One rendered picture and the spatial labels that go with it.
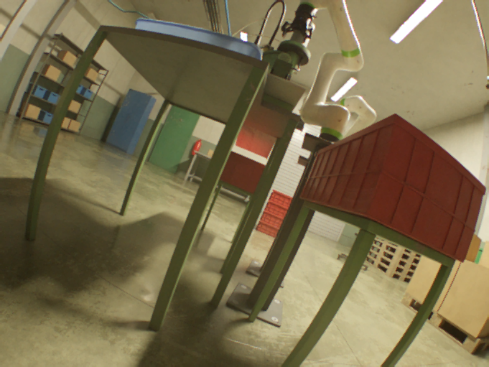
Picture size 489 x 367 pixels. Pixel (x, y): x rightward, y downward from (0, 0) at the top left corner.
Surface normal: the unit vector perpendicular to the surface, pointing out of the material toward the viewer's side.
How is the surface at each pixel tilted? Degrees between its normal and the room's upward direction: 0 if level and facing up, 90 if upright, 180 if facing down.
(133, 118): 90
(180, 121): 90
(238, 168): 90
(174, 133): 90
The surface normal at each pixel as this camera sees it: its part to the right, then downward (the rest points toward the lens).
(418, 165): -0.02, 0.00
